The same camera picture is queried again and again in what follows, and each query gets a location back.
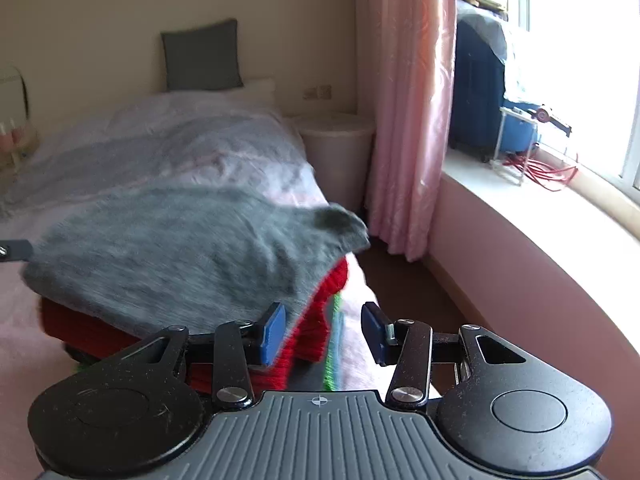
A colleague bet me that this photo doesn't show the grey plaid shorts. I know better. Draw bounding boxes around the grey plaid shorts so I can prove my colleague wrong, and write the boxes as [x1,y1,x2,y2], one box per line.
[22,185,369,337]

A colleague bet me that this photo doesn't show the red folded sweater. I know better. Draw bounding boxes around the red folded sweater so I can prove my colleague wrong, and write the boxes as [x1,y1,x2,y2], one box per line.
[39,259,348,394]

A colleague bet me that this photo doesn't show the green folded garment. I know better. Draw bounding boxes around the green folded garment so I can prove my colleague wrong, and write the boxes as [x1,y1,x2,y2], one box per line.
[323,294,344,391]

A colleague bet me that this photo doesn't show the white bedside shelf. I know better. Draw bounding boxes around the white bedside shelf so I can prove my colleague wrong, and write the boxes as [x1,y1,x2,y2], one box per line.
[0,64,40,174]

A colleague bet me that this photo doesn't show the black folded garment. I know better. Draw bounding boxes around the black folded garment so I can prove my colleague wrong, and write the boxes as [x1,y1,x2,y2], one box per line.
[63,339,138,365]

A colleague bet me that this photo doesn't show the round white bedside table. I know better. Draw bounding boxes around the round white bedside table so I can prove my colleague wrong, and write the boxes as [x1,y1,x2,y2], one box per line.
[294,113,375,212]

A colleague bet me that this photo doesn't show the blue plastic box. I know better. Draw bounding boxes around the blue plastic box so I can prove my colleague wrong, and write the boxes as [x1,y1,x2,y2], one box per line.
[500,99,539,153]

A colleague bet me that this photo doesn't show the grey pillow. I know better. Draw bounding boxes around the grey pillow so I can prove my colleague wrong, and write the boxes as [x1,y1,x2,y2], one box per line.
[160,18,243,91]

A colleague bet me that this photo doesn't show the blue suitcase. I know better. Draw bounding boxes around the blue suitcase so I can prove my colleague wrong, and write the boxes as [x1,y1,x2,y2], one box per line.
[449,0,506,160]

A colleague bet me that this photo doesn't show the pink curtain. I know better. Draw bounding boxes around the pink curtain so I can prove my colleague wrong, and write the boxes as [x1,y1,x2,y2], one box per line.
[356,0,457,261]

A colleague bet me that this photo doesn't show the red cable bundle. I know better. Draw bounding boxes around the red cable bundle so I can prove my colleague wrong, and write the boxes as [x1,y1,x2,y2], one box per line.
[502,152,582,194]

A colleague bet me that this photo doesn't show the wall power socket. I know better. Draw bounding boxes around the wall power socket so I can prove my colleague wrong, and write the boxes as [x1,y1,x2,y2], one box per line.
[303,84,333,101]

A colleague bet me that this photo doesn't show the white window frame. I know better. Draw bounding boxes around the white window frame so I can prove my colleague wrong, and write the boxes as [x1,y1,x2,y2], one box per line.
[458,0,639,200]

